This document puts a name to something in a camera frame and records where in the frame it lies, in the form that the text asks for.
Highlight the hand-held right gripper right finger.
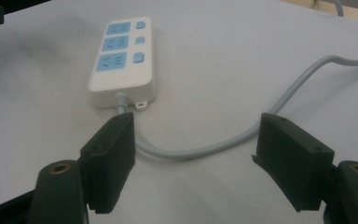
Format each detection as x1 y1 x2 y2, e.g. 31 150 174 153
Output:
251 112 336 213

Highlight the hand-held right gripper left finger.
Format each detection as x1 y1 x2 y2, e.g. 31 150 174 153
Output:
79 111 137 215

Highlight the grey power strip cable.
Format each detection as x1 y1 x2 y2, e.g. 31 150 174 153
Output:
117 54 358 161

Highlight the white blue power strip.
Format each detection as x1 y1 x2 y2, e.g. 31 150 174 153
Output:
88 16 158 112

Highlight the wooden board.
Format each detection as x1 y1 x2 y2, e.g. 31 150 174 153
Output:
279 0 358 25

